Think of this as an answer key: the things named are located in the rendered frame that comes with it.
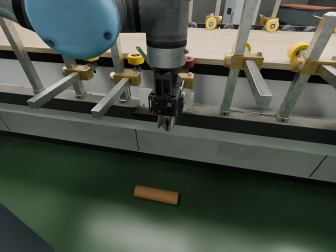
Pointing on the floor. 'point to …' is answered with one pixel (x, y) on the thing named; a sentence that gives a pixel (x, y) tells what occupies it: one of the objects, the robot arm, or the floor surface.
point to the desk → (301, 14)
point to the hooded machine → (236, 11)
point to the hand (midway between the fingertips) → (168, 125)
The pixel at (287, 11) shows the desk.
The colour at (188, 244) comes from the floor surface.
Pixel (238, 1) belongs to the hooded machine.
